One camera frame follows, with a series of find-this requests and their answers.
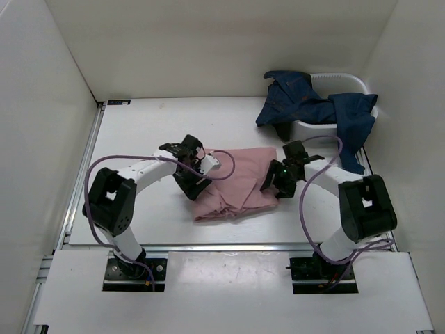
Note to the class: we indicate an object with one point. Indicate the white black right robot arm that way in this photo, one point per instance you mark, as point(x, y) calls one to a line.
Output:
point(366, 210)

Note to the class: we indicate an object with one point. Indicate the left aluminium side rail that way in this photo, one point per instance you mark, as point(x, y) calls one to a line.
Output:
point(43, 272)

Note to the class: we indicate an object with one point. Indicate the blue label sticker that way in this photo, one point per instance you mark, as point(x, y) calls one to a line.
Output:
point(118, 102)

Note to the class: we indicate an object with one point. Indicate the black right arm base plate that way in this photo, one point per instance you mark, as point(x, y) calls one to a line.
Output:
point(313, 275)

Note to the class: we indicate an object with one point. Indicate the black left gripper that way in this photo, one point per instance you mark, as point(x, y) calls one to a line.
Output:
point(190, 188)

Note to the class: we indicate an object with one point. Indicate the white plastic basket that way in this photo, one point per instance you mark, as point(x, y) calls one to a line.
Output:
point(326, 84)

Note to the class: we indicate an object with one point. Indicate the aluminium table edge rail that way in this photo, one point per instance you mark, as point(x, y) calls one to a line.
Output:
point(163, 248)

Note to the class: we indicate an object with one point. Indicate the pink trousers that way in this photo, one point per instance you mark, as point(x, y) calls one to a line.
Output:
point(239, 194)

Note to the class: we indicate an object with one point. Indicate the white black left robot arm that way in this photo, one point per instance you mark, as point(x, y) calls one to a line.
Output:
point(110, 200)

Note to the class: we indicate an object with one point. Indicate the dark blue denim jeans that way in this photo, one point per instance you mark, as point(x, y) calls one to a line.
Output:
point(291, 97)

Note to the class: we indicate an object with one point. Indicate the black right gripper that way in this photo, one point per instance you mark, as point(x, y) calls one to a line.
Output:
point(285, 191)

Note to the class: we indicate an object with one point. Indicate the blue trousers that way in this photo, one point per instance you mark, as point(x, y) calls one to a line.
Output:
point(354, 124)

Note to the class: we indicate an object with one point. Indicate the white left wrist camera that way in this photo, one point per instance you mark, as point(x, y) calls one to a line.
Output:
point(209, 163)

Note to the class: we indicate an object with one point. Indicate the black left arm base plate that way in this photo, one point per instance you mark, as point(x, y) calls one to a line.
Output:
point(119, 277)

